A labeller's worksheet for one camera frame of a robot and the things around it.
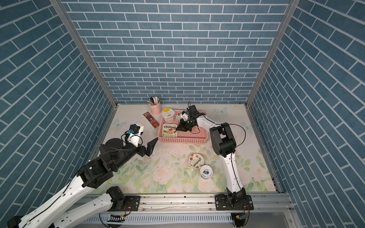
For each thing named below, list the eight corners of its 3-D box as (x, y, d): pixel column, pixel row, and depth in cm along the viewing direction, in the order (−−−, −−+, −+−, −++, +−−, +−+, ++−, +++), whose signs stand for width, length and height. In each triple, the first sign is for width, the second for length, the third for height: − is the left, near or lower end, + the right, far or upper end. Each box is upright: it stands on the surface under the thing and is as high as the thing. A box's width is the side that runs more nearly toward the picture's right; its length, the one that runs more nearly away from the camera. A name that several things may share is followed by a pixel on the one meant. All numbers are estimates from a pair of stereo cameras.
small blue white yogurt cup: (199, 179, 83) (200, 176, 78) (199, 168, 88) (200, 164, 83) (212, 180, 83) (213, 176, 79) (211, 168, 88) (212, 164, 83)
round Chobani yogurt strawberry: (186, 164, 89) (186, 161, 85) (194, 154, 94) (194, 150, 90) (197, 173, 86) (198, 170, 82) (205, 161, 90) (206, 158, 86)
